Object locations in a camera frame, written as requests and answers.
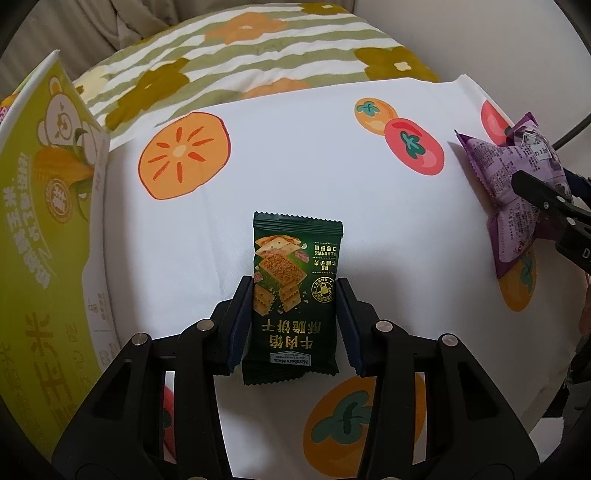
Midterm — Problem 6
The black cable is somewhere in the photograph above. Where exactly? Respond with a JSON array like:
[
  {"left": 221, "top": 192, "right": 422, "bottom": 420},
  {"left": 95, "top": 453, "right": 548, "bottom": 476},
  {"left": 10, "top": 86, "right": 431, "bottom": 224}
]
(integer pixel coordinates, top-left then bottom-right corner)
[{"left": 551, "top": 107, "right": 591, "bottom": 149}]

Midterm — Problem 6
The purple snack packet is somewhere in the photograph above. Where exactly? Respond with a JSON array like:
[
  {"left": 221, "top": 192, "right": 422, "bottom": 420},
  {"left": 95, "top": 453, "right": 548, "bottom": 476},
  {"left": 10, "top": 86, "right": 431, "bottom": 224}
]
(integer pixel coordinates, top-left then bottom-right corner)
[{"left": 454, "top": 113, "right": 572, "bottom": 278}]

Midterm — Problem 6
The beige curtain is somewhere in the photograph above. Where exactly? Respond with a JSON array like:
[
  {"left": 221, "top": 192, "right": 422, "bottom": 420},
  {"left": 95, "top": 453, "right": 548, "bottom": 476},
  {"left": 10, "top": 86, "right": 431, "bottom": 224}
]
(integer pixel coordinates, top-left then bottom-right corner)
[{"left": 0, "top": 0, "right": 185, "bottom": 70}]

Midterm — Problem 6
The green cardboard box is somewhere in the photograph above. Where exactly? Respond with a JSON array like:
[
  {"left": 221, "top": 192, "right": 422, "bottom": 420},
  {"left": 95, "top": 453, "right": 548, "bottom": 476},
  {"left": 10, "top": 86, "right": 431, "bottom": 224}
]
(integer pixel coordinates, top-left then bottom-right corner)
[{"left": 0, "top": 49, "right": 112, "bottom": 462}]

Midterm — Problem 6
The striped floral blanket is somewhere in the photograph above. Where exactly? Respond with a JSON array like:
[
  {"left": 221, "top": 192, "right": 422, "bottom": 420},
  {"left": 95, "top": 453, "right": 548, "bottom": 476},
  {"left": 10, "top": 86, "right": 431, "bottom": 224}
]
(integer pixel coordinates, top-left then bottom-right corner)
[{"left": 73, "top": 11, "right": 440, "bottom": 140}]

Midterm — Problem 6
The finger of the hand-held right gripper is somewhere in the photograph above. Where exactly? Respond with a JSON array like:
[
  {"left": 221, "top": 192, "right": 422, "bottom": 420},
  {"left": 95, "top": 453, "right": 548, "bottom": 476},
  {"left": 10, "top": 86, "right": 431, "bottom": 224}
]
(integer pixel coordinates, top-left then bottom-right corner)
[
  {"left": 560, "top": 169, "right": 591, "bottom": 200},
  {"left": 511, "top": 170, "right": 591, "bottom": 274}
]

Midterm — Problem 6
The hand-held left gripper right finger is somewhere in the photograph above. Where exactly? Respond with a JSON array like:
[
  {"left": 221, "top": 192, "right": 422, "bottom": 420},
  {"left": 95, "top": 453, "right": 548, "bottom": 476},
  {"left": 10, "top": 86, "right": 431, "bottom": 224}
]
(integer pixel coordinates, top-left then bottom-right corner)
[{"left": 337, "top": 277, "right": 541, "bottom": 480}]

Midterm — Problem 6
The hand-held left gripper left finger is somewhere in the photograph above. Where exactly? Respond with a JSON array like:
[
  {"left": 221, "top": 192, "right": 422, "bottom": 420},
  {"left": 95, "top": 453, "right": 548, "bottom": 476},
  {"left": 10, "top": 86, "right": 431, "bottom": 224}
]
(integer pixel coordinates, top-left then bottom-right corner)
[{"left": 51, "top": 275, "right": 256, "bottom": 480}]

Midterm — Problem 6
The dark green cracker packet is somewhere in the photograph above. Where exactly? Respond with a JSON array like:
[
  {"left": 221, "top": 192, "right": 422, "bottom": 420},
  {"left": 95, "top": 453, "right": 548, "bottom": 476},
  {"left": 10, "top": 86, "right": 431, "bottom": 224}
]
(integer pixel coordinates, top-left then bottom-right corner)
[{"left": 242, "top": 211, "right": 345, "bottom": 387}]

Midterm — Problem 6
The white fruit print cloth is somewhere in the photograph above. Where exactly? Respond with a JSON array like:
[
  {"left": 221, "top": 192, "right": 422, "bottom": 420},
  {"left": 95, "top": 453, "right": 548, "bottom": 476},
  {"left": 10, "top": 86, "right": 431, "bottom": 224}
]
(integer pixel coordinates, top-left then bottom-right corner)
[{"left": 98, "top": 75, "right": 591, "bottom": 480}]

